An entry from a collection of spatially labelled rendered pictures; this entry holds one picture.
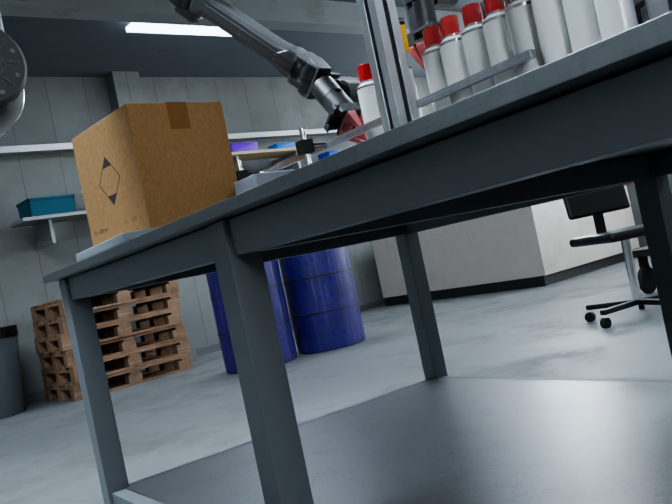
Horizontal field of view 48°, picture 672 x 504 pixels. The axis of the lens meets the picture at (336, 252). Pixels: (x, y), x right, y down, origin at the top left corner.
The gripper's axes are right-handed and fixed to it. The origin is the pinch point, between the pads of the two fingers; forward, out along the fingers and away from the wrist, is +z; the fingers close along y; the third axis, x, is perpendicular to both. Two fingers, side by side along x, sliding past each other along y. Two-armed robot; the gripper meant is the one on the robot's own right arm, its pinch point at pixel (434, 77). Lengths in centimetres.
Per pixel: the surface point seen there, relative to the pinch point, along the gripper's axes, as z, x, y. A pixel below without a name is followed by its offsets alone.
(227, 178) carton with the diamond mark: 8, 23, 47
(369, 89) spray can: -1.1, 7.6, 10.7
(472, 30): -2.2, 8.5, -19.3
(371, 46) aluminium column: -2.7, 23.0, -10.1
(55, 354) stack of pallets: 68, -65, 584
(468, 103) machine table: 19, 53, -57
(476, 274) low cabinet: 83, -511, 504
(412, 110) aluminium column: 9.2, 19.7, -13.3
